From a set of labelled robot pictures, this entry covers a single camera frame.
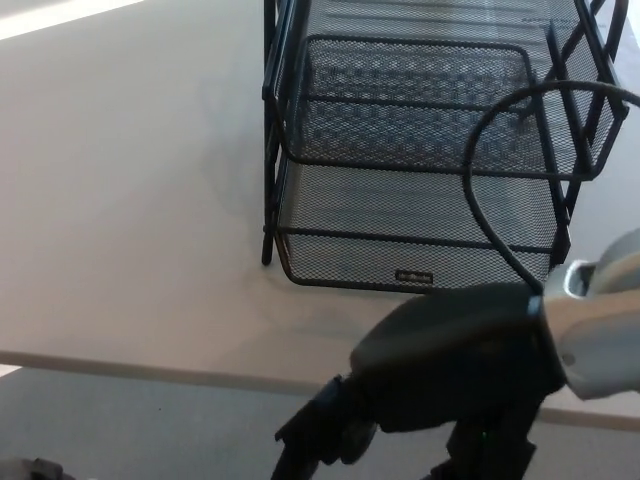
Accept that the dark grey robot body part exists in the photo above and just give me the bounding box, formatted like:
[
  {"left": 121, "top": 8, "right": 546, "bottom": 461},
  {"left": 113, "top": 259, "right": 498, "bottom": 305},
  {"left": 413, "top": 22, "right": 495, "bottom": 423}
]
[{"left": 0, "top": 442, "right": 65, "bottom": 480}]

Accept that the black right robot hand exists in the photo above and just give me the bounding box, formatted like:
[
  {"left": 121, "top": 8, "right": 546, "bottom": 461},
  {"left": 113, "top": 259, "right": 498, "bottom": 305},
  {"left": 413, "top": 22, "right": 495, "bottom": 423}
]
[{"left": 271, "top": 282, "right": 570, "bottom": 480}]

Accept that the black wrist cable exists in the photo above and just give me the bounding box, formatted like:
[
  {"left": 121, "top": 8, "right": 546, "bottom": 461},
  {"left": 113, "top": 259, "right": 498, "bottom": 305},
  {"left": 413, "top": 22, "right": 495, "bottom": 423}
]
[{"left": 464, "top": 81, "right": 640, "bottom": 299}]

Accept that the black metal organizer frame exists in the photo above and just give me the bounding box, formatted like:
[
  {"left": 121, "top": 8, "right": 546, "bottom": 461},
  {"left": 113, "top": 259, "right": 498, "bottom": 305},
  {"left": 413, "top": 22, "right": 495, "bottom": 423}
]
[{"left": 260, "top": 0, "right": 629, "bottom": 267}]

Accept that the black mesh tray with label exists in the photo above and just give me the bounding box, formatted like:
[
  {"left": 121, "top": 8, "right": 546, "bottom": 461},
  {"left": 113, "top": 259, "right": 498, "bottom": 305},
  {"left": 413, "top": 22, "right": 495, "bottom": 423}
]
[{"left": 275, "top": 34, "right": 574, "bottom": 295}]

